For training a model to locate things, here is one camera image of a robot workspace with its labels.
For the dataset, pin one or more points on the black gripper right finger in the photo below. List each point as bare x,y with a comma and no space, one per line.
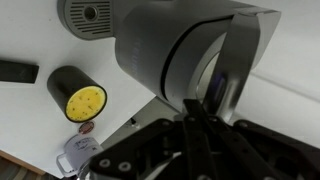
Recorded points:
266,153

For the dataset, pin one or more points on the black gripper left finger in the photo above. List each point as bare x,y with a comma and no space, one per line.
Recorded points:
146,156

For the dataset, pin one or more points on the grey Keurig coffee machine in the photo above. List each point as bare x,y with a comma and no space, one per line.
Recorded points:
143,43

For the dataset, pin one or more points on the small coffee pod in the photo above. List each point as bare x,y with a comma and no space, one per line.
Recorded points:
86,127

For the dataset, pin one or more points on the yellow candle in dark jar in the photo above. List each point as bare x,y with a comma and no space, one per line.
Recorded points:
75,93

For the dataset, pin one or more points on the striped upholstered armchair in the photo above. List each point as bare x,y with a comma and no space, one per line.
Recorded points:
13,171

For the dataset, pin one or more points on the black remote control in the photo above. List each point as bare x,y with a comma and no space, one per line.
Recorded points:
16,71

